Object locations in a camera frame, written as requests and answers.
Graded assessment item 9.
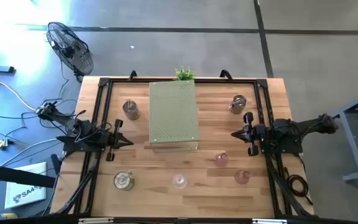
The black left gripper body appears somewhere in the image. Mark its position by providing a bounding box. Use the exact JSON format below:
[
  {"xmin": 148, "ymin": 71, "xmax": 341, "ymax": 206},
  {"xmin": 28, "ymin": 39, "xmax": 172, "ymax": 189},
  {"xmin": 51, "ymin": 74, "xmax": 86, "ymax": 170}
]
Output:
[{"xmin": 101, "ymin": 119, "xmax": 124, "ymax": 162}]

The pink glass candlestick holder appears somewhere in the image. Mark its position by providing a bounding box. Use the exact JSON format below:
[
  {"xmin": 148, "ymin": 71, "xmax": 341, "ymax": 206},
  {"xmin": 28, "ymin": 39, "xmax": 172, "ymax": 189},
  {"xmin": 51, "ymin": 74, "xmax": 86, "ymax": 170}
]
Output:
[
  {"xmin": 234, "ymin": 169, "xmax": 252, "ymax": 185},
  {"xmin": 214, "ymin": 152, "xmax": 229, "ymax": 168}
]

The yellow extension cable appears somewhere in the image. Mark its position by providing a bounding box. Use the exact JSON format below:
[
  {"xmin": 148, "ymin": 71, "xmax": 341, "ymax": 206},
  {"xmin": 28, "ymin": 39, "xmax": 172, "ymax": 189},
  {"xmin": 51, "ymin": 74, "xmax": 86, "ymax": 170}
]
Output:
[{"xmin": 0, "ymin": 63, "xmax": 43, "ymax": 151}]

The clear glass candlestick holder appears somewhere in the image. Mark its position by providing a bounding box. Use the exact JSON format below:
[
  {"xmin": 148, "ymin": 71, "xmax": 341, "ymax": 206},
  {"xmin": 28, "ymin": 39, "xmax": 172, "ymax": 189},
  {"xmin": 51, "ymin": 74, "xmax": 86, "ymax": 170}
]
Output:
[{"xmin": 172, "ymin": 174, "xmax": 188, "ymax": 190}]

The white printed cardboard box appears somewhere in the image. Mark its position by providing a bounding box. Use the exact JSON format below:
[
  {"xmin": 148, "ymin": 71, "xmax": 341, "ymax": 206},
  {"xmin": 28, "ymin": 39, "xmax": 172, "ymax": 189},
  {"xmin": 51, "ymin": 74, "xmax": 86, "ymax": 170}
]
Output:
[{"xmin": 4, "ymin": 161, "xmax": 48, "ymax": 209}]

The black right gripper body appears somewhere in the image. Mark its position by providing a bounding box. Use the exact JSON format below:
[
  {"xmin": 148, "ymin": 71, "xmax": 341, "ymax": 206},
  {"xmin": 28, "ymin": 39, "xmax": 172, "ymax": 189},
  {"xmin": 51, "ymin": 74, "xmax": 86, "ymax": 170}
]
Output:
[{"xmin": 243, "ymin": 112, "xmax": 266, "ymax": 157}]

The black aluminium table frame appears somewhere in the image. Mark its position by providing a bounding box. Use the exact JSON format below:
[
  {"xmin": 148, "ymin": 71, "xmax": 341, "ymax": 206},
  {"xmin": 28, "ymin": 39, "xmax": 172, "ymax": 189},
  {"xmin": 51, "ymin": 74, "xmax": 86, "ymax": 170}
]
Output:
[{"xmin": 53, "ymin": 77, "xmax": 316, "ymax": 218}]

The black slanted beam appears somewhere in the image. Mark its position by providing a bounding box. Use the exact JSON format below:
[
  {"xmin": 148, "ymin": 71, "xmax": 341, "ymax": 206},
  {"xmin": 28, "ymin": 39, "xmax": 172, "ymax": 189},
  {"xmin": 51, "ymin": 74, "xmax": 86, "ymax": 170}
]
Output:
[{"xmin": 0, "ymin": 161, "xmax": 57, "ymax": 189}]

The grey metal bench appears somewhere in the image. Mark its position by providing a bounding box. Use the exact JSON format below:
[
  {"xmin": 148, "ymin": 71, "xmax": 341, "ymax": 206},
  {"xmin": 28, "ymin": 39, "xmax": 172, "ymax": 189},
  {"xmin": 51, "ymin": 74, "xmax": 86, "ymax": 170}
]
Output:
[{"xmin": 331, "ymin": 88, "xmax": 358, "ymax": 182}]

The green perforated metal shelf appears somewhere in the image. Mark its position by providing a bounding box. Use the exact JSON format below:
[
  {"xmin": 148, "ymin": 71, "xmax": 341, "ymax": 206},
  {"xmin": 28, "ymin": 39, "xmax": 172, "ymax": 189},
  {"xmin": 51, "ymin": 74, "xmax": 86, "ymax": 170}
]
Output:
[{"xmin": 149, "ymin": 80, "xmax": 200, "ymax": 153}]

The silver metal candle tin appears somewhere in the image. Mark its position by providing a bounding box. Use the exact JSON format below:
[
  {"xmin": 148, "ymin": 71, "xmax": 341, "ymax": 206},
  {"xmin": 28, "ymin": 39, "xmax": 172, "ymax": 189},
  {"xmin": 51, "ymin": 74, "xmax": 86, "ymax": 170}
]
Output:
[
  {"xmin": 122, "ymin": 99, "xmax": 141, "ymax": 121},
  {"xmin": 113, "ymin": 170, "xmax": 135, "ymax": 191},
  {"xmin": 227, "ymin": 95, "xmax": 247, "ymax": 115}
]

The black bar with silver brackets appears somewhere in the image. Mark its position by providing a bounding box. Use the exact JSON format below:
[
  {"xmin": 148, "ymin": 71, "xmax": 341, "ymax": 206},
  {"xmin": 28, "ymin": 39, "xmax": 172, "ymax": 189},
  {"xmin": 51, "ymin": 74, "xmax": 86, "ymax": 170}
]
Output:
[{"xmin": 0, "ymin": 217, "xmax": 358, "ymax": 224}]

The small potted green plant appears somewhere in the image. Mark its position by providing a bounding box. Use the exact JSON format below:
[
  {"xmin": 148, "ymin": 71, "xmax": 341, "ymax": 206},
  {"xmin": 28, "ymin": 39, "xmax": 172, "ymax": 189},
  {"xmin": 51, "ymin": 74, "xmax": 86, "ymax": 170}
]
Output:
[{"xmin": 175, "ymin": 66, "xmax": 196, "ymax": 82}]

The black floor fan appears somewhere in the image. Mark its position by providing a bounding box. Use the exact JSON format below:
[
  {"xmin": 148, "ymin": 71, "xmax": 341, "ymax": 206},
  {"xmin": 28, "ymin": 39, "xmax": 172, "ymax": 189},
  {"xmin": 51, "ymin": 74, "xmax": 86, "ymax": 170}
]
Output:
[{"xmin": 45, "ymin": 21, "xmax": 94, "ymax": 82}]

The black coiled cable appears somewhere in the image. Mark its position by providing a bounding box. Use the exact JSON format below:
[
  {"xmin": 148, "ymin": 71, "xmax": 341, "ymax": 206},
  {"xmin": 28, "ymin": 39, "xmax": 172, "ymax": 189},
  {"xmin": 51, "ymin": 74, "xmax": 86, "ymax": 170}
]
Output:
[{"xmin": 283, "ymin": 167, "xmax": 314, "ymax": 206}]

